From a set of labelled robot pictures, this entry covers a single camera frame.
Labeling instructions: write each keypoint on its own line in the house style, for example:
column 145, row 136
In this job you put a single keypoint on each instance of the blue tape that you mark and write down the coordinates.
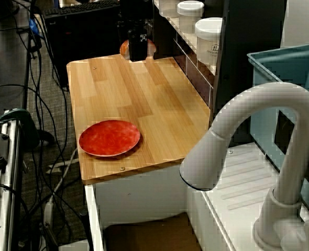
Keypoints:
column 34, row 26

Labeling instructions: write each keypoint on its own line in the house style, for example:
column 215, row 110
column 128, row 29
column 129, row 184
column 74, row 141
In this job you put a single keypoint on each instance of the black computer case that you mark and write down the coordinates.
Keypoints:
column 78, row 39

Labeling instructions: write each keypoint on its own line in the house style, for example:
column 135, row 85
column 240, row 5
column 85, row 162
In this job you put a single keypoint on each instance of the cream shelf ledge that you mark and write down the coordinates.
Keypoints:
column 186, row 36

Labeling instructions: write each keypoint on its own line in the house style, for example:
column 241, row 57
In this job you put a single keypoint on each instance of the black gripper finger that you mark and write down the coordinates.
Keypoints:
column 138, row 49

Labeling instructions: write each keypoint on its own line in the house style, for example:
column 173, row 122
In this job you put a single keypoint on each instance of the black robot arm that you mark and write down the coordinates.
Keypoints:
column 136, row 10

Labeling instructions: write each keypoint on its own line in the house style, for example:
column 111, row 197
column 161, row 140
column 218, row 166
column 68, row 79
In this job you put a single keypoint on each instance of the aluminium extrusion frame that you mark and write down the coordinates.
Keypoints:
column 11, row 170

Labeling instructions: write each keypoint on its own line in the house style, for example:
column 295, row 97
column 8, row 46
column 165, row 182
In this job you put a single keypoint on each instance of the dark tiled backsplash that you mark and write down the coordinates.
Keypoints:
column 196, row 78

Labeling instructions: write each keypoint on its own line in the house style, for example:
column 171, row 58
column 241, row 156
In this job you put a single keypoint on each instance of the white toy kitchen sink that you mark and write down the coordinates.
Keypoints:
column 248, row 183

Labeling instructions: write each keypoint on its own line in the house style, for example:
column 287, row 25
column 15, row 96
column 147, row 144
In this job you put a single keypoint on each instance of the narrow black upright post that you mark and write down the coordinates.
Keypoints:
column 165, row 31

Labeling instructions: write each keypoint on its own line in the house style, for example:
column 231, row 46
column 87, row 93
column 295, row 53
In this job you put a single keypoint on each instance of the wide black upright panel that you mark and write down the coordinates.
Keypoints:
column 248, row 52

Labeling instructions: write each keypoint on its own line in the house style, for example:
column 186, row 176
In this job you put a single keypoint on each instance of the grey toy kitchen faucet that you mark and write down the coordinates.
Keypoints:
column 296, row 157

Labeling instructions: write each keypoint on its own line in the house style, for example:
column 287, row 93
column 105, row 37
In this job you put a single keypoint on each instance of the red round plate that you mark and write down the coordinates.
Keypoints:
column 108, row 138

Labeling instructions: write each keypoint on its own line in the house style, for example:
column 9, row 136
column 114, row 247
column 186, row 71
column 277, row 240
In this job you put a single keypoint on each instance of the teal plastic bin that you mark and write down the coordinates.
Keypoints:
column 275, row 65

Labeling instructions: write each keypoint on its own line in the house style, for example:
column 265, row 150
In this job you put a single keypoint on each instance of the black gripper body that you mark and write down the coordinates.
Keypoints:
column 123, row 28

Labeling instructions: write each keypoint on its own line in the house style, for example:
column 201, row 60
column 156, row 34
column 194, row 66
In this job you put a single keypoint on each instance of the green clamp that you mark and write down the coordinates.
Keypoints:
column 26, row 123

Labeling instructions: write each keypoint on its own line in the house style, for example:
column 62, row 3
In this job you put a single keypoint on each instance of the black keyboard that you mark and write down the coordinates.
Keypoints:
column 78, row 8

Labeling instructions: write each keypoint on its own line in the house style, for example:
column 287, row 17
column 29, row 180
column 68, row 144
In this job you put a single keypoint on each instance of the clear plastic container white lid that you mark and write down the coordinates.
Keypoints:
column 189, row 18
column 208, row 47

